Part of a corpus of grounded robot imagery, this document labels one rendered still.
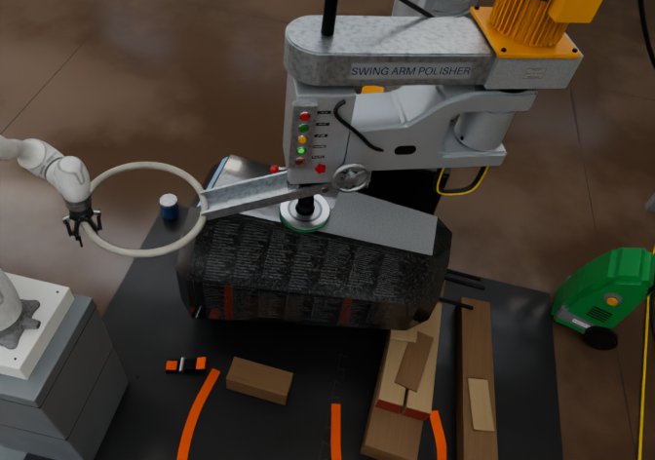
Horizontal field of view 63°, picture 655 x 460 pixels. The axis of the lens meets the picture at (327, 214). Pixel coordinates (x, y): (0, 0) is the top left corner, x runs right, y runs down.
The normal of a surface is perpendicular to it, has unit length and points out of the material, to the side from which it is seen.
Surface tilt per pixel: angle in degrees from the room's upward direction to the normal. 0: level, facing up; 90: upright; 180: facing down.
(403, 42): 0
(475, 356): 0
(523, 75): 90
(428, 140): 90
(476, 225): 0
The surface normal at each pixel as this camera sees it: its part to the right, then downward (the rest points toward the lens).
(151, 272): 0.11, -0.64
